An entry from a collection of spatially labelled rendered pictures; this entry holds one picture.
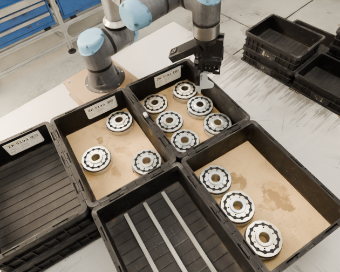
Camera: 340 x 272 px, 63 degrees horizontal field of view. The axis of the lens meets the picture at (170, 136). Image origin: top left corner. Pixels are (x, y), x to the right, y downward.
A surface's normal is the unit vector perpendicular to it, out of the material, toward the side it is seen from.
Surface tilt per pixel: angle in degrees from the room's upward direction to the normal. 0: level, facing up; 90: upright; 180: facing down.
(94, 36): 9
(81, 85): 2
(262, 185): 0
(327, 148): 0
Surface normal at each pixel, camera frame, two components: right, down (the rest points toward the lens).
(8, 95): -0.06, -0.59
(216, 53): -0.24, 0.80
